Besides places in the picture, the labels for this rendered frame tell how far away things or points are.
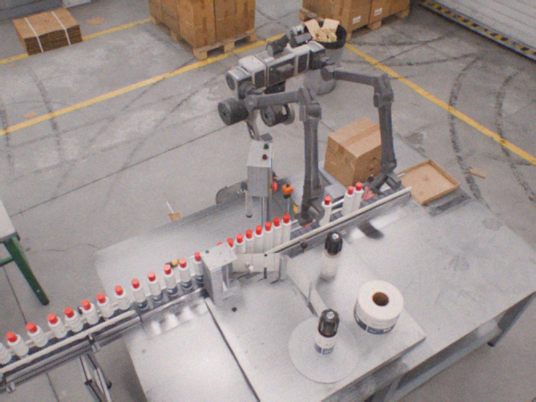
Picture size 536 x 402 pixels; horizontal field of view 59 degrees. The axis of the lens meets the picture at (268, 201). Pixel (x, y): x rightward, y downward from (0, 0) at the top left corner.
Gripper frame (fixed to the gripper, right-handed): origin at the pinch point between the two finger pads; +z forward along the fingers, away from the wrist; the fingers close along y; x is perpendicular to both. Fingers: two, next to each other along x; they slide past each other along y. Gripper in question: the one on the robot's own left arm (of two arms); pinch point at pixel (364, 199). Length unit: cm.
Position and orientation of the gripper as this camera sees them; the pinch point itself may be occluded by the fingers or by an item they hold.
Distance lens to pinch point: 270.0
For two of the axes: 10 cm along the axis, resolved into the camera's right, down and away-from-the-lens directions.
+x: 6.6, 1.5, 7.4
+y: 5.1, 6.4, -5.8
